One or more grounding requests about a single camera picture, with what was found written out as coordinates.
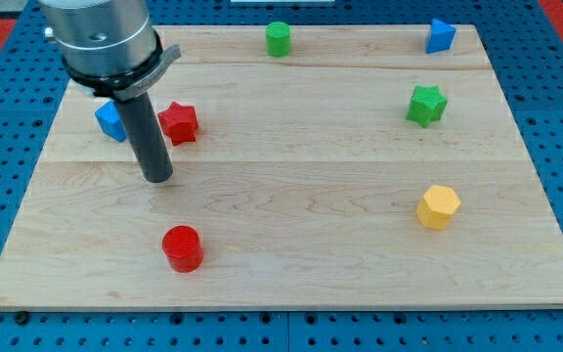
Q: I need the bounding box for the red star block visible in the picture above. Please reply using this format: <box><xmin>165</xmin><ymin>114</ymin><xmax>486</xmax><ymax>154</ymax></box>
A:
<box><xmin>158</xmin><ymin>102</ymin><xmax>198</xmax><ymax>146</ymax></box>

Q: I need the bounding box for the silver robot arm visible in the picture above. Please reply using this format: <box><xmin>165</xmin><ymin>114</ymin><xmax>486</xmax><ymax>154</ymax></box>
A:
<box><xmin>39</xmin><ymin>0</ymin><xmax>181</xmax><ymax>102</ymax></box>

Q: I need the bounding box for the light wooden board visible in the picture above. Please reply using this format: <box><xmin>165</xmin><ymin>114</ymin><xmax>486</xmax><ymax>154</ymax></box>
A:
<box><xmin>0</xmin><ymin>24</ymin><xmax>563</xmax><ymax>312</ymax></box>

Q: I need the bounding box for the green star block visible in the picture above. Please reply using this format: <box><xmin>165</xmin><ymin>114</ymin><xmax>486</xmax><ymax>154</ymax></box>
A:
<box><xmin>406</xmin><ymin>85</ymin><xmax>449</xmax><ymax>128</ymax></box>

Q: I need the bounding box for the red cylinder block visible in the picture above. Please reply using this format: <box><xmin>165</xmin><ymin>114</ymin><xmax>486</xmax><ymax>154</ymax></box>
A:
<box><xmin>161</xmin><ymin>225</ymin><xmax>204</xmax><ymax>273</ymax></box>

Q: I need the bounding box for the green cylinder block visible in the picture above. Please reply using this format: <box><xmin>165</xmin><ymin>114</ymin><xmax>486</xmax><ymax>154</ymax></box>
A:
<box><xmin>265</xmin><ymin>22</ymin><xmax>291</xmax><ymax>58</ymax></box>

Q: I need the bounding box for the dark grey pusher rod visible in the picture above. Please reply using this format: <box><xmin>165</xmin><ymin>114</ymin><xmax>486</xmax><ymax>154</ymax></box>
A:
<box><xmin>114</xmin><ymin>93</ymin><xmax>173</xmax><ymax>183</ymax></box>

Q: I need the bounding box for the yellow hexagon block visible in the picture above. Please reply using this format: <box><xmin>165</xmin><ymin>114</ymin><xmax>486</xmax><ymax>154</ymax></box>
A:
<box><xmin>415</xmin><ymin>185</ymin><xmax>461</xmax><ymax>231</ymax></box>

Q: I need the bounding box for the blue cube block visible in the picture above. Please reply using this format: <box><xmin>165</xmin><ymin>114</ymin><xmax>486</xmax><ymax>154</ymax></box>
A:
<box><xmin>95</xmin><ymin>101</ymin><xmax>127</xmax><ymax>143</ymax></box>

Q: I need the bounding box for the blue triangle block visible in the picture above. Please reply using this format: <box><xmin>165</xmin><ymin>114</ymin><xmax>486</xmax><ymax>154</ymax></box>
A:
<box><xmin>425</xmin><ymin>19</ymin><xmax>456</xmax><ymax>54</ymax></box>

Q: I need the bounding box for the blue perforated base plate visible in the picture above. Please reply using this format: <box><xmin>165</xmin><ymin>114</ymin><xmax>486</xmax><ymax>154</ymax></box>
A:
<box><xmin>0</xmin><ymin>0</ymin><xmax>563</xmax><ymax>351</ymax></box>

